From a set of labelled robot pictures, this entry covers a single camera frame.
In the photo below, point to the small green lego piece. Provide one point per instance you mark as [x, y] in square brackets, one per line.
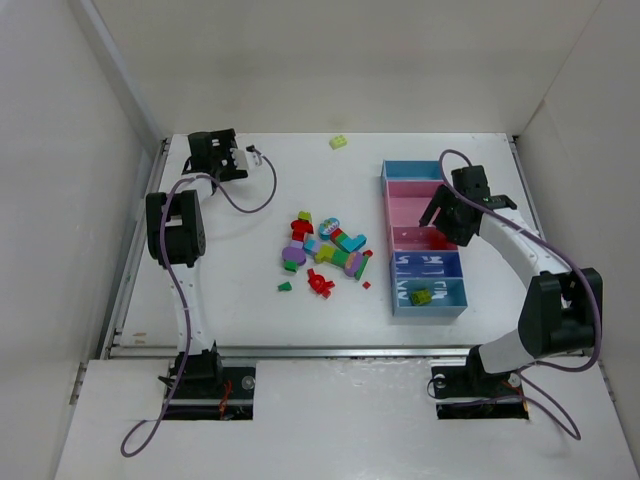
[285, 286]

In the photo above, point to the long multicolour lego stack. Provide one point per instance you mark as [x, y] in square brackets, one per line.
[325, 253]

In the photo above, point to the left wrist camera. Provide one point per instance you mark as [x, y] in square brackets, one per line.
[247, 158]

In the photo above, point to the purple round lego piece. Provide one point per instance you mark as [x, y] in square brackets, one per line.
[293, 256]

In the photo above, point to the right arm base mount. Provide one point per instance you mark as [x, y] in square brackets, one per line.
[459, 396]

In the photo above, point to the purple flower lego piece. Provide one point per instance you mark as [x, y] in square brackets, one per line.
[356, 263]

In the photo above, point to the aluminium front rail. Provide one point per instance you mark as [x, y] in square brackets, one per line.
[238, 352]

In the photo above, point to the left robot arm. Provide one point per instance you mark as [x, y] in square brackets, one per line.
[176, 239]

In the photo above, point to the red green turquoise lego stack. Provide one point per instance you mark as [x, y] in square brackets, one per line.
[348, 243]

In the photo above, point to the red lego cluster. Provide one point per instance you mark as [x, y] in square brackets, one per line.
[319, 284]

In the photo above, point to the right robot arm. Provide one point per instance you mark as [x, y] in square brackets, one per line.
[512, 237]

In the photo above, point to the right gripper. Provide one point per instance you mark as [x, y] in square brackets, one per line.
[451, 215]

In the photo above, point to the lime green lego brick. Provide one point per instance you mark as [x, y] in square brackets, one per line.
[337, 142]

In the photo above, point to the round turquoise printed lego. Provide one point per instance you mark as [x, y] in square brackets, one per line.
[327, 227]

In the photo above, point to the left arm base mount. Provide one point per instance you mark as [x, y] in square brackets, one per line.
[231, 400]

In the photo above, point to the blue and pink sorting tray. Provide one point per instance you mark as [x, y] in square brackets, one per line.
[420, 257]

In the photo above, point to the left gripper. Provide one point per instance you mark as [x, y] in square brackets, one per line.
[222, 151]

